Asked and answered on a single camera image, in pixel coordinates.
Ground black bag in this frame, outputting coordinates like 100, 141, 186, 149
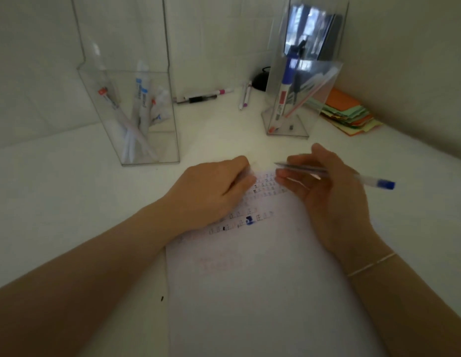
251, 10, 345, 93

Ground white paper sheet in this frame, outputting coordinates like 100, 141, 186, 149
165, 171, 461, 357

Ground thick white marker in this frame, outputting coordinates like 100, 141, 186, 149
273, 46, 300, 125

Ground thin wrist bracelet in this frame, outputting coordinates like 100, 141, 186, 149
346, 251, 399, 278

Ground clear pen black grip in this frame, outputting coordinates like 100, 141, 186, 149
288, 40, 309, 132

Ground clear acrylic box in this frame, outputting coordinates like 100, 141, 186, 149
261, 0, 350, 139
70, 0, 181, 167

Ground person's right hand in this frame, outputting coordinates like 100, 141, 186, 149
275, 143, 397, 276

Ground person's left hand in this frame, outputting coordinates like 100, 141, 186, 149
162, 156, 257, 235

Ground stack of coloured sticky notes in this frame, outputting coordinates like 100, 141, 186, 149
306, 88, 384, 137

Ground white pen pink ends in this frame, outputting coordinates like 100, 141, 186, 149
193, 88, 235, 101

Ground person's left forearm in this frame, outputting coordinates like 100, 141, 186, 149
0, 202, 179, 357

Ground white pen light blue band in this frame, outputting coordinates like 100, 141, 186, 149
130, 59, 149, 123

